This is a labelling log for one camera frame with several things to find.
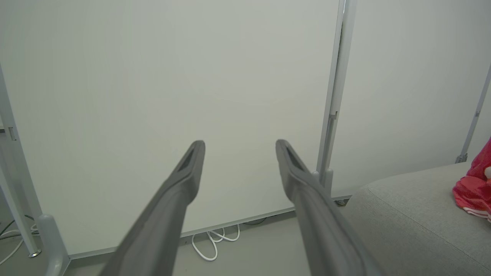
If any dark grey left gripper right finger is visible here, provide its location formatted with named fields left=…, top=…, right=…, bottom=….
left=275, top=139, right=384, bottom=276

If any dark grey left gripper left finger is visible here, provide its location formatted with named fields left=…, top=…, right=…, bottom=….
left=98, top=140, right=206, bottom=276

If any red garment with white sleeve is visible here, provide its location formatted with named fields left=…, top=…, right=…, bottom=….
left=452, top=138, right=491, bottom=223

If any grey fabric sofa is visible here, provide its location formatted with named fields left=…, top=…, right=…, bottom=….
left=339, top=161, right=491, bottom=276

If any grey curved partition leg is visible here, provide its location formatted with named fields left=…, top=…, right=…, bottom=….
left=36, top=214, right=71, bottom=276

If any wide white partition panel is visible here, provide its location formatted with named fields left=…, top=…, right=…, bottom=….
left=0, top=0, right=344, bottom=259

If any narrow white partition panel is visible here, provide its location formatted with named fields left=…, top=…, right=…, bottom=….
left=332, top=0, right=491, bottom=198

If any white looped power cable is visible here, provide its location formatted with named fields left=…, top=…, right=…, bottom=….
left=191, top=224, right=241, bottom=262

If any thin white floor cable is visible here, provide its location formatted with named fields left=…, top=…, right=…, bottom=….
left=0, top=224, right=40, bottom=266

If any thin black floor cable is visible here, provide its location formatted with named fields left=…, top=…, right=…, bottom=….
left=0, top=215, right=35, bottom=235

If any silver partition post with foot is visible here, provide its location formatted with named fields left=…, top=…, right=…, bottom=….
left=0, top=63, right=42, bottom=258

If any slim silver partition post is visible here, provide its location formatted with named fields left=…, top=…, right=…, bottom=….
left=456, top=63, right=491, bottom=164

